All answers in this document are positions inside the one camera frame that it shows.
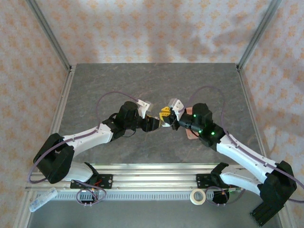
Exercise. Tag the pink plastic tray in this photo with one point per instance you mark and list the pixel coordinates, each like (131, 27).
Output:
(191, 135)

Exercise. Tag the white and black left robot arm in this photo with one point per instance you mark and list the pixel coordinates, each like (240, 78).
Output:
(88, 137)

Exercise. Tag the white tape roll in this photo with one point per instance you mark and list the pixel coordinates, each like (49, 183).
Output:
(192, 197)

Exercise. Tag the orange patterned backdrop cloth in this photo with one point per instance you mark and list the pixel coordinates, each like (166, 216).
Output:
(152, 28)

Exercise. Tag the clear plastic bottle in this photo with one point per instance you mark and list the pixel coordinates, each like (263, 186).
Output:
(42, 199)

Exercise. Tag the aluminium side rail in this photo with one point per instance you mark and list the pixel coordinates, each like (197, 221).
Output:
(60, 111)
(249, 107)

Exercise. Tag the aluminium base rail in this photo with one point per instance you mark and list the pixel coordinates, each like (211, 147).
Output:
(152, 177)

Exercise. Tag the aluminium corner post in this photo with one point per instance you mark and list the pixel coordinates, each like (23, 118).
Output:
(50, 35)
(259, 33)

